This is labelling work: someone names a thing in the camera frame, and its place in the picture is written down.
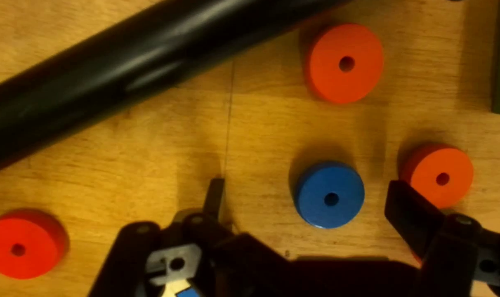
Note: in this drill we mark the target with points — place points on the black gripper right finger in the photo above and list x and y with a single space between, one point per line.
452 253

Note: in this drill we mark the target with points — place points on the orange wooden disc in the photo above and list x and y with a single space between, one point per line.
36 241
451 167
332 83

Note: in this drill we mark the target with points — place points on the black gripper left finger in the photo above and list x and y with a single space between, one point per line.
150 258

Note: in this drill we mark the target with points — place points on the blue wooden disc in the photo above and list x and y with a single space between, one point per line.
315 192

